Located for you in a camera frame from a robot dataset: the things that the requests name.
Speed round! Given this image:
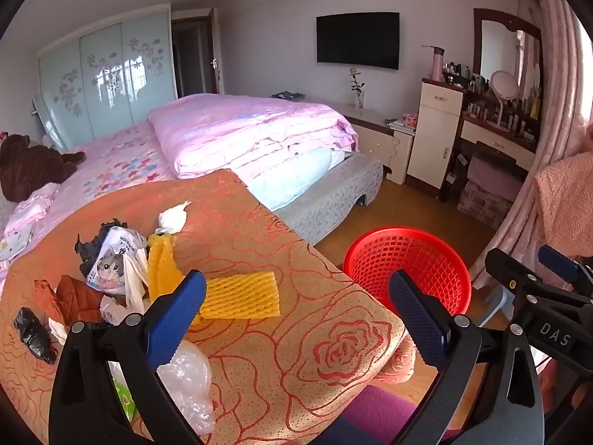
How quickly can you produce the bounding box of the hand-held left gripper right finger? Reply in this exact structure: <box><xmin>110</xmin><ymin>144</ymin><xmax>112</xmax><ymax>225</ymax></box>
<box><xmin>389</xmin><ymin>269</ymin><xmax>545</xmax><ymax>445</ymax></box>

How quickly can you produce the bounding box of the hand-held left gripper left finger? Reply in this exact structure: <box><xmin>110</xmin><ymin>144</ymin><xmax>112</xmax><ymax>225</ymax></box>
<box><xmin>49</xmin><ymin>270</ymin><xmax>207</xmax><ymax>445</ymax></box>

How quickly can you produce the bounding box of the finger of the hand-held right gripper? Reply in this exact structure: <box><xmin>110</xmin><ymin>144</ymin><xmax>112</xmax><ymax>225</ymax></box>
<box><xmin>484</xmin><ymin>247</ymin><xmax>546</xmax><ymax>296</ymax></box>
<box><xmin>537</xmin><ymin>244</ymin><xmax>593</xmax><ymax>297</ymax></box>

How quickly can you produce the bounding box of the clear plastic bag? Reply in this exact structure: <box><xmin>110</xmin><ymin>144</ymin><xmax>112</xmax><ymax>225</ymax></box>
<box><xmin>158</xmin><ymin>339</ymin><xmax>216</xmax><ymax>436</ymax></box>

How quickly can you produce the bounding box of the yellow foam fruit net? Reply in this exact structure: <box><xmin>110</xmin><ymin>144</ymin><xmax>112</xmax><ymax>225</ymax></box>
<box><xmin>147</xmin><ymin>232</ymin><xmax>186</xmax><ymax>302</ymax></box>
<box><xmin>197</xmin><ymin>271</ymin><xmax>281</xmax><ymax>320</ymax></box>

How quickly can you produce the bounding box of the red plastic basket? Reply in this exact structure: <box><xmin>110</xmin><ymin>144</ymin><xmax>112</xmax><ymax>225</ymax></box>
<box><xmin>343</xmin><ymin>227</ymin><xmax>472</xmax><ymax>320</ymax></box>

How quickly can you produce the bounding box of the cat print packet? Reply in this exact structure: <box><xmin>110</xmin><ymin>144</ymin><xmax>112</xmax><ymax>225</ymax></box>
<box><xmin>86</xmin><ymin>226</ymin><xmax>149</xmax><ymax>295</ymax></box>

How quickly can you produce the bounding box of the green white packet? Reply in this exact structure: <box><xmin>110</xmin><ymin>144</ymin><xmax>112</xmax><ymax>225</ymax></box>
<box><xmin>111</xmin><ymin>362</ymin><xmax>135</xmax><ymax>420</ymax></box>

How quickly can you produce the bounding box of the white tissue wad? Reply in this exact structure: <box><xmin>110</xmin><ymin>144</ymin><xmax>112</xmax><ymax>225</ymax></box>
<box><xmin>155</xmin><ymin>201</ymin><xmax>192</xmax><ymax>235</ymax></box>

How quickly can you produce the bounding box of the brown plastic bag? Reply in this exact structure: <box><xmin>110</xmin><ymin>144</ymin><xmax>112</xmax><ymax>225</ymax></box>
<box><xmin>34</xmin><ymin>274</ymin><xmax>109</xmax><ymax>325</ymax></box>

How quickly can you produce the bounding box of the black plastic bag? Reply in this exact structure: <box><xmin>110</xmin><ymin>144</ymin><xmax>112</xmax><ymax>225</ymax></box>
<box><xmin>76</xmin><ymin>217</ymin><xmax>128</xmax><ymax>279</ymax></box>

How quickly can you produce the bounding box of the small white tissue scrap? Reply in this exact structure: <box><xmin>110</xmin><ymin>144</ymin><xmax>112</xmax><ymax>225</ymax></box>
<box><xmin>46</xmin><ymin>317</ymin><xmax>70</xmax><ymax>346</ymax></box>

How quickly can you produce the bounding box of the small black wrapper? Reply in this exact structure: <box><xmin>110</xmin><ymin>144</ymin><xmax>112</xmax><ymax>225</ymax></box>
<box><xmin>13</xmin><ymin>308</ymin><xmax>59</xmax><ymax>365</ymax></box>

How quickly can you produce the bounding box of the grey-blue plastic stool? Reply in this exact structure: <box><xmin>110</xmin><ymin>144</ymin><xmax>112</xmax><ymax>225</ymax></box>
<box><xmin>477</xmin><ymin>283</ymin><xmax>515</xmax><ymax>330</ymax></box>

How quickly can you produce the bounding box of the salmon knit towel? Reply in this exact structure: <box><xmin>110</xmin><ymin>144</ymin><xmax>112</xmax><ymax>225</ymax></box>
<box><xmin>533</xmin><ymin>151</ymin><xmax>593</xmax><ymax>258</ymax></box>

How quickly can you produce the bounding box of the storage crate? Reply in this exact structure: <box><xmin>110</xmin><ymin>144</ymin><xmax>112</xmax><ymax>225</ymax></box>
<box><xmin>458</xmin><ymin>181</ymin><xmax>513</xmax><ymax>230</ymax></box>

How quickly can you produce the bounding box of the mauve stool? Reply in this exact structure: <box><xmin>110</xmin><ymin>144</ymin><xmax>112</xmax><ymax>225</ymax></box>
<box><xmin>468</xmin><ymin>155</ymin><xmax>526</xmax><ymax>200</ymax></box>

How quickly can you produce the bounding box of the purple cushion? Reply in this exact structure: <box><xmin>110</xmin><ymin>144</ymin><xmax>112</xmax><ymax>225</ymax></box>
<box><xmin>340</xmin><ymin>387</ymin><xmax>418</xmax><ymax>432</ymax></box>

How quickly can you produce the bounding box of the orange rose-pattern blanket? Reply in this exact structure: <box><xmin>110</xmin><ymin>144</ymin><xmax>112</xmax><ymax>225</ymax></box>
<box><xmin>0</xmin><ymin>169</ymin><xmax>418</xmax><ymax>445</ymax></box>

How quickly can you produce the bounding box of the dressing table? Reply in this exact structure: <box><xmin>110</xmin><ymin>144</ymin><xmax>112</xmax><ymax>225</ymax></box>
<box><xmin>456</xmin><ymin>97</ymin><xmax>540</xmax><ymax>216</ymax></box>

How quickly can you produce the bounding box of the cream tall cabinet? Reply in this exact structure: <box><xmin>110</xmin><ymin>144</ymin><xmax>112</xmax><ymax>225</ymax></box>
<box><xmin>407</xmin><ymin>78</ymin><xmax>465</xmax><ymax>190</ymax></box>

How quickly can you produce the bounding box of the grey fabric bed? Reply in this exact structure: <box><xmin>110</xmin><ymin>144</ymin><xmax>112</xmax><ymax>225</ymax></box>
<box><xmin>0</xmin><ymin>148</ymin><xmax>384</xmax><ymax>246</ymax></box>

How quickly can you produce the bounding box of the pink curtain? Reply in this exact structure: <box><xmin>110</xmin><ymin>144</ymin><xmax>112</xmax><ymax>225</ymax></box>
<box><xmin>491</xmin><ymin>0</ymin><xmax>593</xmax><ymax>260</ymax></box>

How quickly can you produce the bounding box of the pink floral bed sheet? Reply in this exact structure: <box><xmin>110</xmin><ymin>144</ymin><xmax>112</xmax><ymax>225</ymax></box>
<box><xmin>0</xmin><ymin>121</ymin><xmax>181</xmax><ymax>283</ymax></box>

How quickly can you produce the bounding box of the pink printed cloth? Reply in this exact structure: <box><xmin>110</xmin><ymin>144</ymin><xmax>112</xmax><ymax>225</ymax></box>
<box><xmin>0</xmin><ymin>183</ymin><xmax>61</xmax><ymax>260</ymax></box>

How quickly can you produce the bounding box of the cream low cabinet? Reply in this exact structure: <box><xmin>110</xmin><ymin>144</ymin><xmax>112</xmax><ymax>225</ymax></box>
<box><xmin>324</xmin><ymin>102</ymin><xmax>415</xmax><ymax>185</ymax></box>

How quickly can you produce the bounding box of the round makeup mirror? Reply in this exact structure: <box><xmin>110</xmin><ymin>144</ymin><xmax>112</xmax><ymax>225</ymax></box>
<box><xmin>488</xmin><ymin>70</ymin><xmax>520</xmax><ymax>126</ymax></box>

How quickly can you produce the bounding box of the light blue pillow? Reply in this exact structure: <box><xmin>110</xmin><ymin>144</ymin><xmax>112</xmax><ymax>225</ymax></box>
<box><xmin>234</xmin><ymin>148</ymin><xmax>360</xmax><ymax>211</ymax></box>

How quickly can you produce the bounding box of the row of cosmetic bottles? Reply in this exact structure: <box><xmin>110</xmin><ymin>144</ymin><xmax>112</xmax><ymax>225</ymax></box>
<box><xmin>442</xmin><ymin>58</ymin><xmax>543</xmax><ymax>142</ymax></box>

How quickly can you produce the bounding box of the pink quilt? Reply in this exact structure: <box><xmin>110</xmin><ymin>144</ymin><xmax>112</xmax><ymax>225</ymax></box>
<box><xmin>148</xmin><ymin>93</ymin><xmax>360</xmax><ymax>179</ymax></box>

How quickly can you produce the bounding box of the brown teddy bear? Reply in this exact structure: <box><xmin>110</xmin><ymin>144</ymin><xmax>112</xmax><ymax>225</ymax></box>
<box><xmin>0</xmin><ymin>134</ymin><xmax>86</xmax><ymax>202</ymax></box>

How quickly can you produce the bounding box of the dressing table mirror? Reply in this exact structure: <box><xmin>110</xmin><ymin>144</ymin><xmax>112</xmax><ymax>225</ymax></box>
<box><xmin>473</xmin><ymin>8</ymin><xmax>543</xmax><ymax>98</ymax></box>

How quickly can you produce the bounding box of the pink bottle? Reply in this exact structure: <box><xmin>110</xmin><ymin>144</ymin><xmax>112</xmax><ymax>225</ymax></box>
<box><xmin>421</xmin><ymin>45</ymin><xmax>445</xmax><ymax>82</ymax></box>

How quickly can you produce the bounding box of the pink rose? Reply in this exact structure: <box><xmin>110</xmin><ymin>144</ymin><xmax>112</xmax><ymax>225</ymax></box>
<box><xmin>348</xmin><ymin>67</ymin><xmax>366</xmax><ymax>98</ymax></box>

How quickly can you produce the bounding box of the glass door wardrobe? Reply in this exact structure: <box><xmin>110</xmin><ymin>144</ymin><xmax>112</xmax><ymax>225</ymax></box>
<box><xmin>37</xmin><ymin>4</ymin><xmax>179</xmax><ymax>151</ymax></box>

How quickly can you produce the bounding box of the wooden door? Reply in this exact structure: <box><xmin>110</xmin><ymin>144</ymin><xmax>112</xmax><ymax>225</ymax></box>
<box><xmin>170</xmin><ymin>8</ymin><xmax>226</xmax><ymax>99</ymax></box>

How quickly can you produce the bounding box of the wall television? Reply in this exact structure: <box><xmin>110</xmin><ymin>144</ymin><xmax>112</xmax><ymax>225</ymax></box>
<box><xmin>316</xmin><ymin>12</ymin><xmax>400</xmax><ymax>71</ymax></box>

